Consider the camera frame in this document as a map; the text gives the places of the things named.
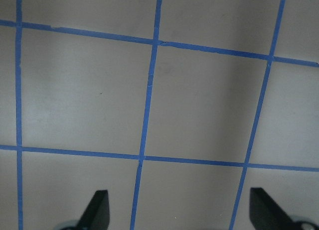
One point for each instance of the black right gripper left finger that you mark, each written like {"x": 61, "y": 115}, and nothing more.
{"x": 97, "y": 214}

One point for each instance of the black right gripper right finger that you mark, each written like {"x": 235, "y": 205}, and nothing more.
{"x": 266, "y": 214}

